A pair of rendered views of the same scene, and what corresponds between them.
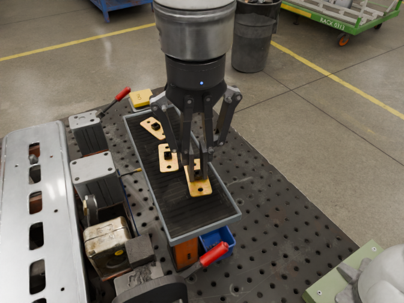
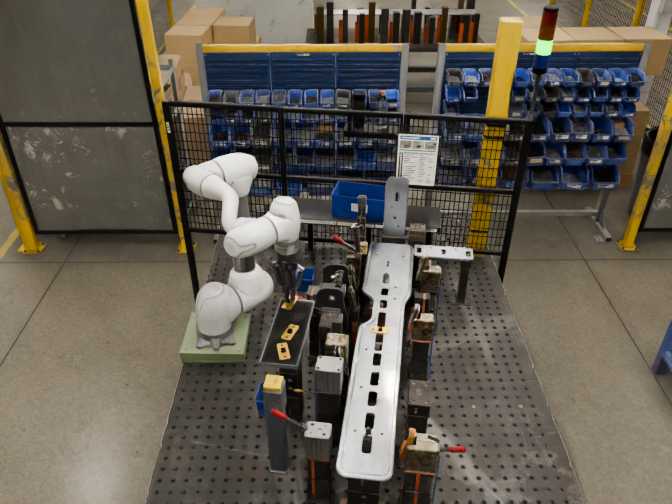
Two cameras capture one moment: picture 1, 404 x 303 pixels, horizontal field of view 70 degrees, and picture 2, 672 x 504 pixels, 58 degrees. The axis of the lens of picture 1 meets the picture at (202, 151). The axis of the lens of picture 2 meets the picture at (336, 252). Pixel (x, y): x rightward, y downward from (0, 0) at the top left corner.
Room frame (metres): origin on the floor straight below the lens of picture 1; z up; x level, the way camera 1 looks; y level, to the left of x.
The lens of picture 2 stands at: (1.81, 1.11, 2.70)
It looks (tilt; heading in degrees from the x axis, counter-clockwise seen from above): 34 degrees down; 211
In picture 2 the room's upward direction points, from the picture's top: straight up
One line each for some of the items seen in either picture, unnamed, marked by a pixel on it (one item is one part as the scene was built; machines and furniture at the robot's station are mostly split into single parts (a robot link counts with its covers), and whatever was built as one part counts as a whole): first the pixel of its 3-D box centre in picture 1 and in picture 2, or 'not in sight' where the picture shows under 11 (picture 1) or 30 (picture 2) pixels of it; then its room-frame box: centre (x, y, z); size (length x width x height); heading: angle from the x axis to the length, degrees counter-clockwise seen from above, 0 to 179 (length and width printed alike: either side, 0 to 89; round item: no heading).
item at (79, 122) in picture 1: (99, 159); (318, 463); (0.69, 0.36, 0.88); 0.11 x 0.10 x 0.36; 113
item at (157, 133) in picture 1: (156, 127); (283, 350); (0.53, 0.11, 1.17); 0.08 x 0.04 x 0.01; 44
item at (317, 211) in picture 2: not in sight; (356, 214); (-0.66, -0.26, 1.02); 0.90 x 0.22 x 0.03; 113
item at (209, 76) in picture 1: (195, 80); (287, 260); (0.34, 0.01, 1.41); 0.08 x 0.07 x 0.09; 102
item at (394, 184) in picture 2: not in sight; (395, 207); (-0.59, 0.00, 1.17); 0.12 x 0.01 x 0.34; 113
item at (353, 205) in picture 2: not in sight; (362, 201); (-0.68, -0.23, 1.10); 0.30 x 0.17 x 0.13; 108
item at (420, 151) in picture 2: not in sight; (416, 159); (-0.89, -0.03, 1.30); 0.23 x 0.02 x 0.31; 113
